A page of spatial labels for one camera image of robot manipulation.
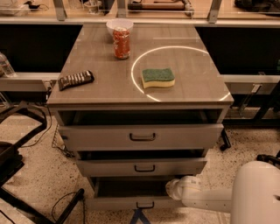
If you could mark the grey bottom drawer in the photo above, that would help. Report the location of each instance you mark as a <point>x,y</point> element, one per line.
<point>139,192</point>

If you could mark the blue tape cross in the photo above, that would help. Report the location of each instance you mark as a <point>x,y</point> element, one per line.
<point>139,216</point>

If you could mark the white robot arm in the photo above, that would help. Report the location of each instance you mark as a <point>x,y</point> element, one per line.
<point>253,199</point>

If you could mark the orange soda can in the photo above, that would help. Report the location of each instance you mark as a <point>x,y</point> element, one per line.
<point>121,37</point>

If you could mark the white bowl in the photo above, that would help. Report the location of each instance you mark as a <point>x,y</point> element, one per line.
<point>119,22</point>

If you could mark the grey drawer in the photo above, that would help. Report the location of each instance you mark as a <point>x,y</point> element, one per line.
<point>140,137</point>
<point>141,167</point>
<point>139,192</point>

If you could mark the grey top drawer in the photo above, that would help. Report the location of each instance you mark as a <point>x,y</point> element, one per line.
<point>140,137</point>

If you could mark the dark snack bar packet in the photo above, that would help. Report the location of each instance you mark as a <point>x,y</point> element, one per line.
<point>76,79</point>

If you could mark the black chair caster base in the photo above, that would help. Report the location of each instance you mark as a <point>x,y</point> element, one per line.
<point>273,160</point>

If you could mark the green yellow sponge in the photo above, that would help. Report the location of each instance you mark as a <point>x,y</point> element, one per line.
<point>158,78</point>

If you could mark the grey wooden drawer cabinet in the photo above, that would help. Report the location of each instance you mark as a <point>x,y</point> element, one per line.
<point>117,96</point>

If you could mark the clear plastic water bottle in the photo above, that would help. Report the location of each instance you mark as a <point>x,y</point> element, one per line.
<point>6,66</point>

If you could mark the grey middle drawer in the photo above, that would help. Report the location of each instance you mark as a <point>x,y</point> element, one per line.
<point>141,167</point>

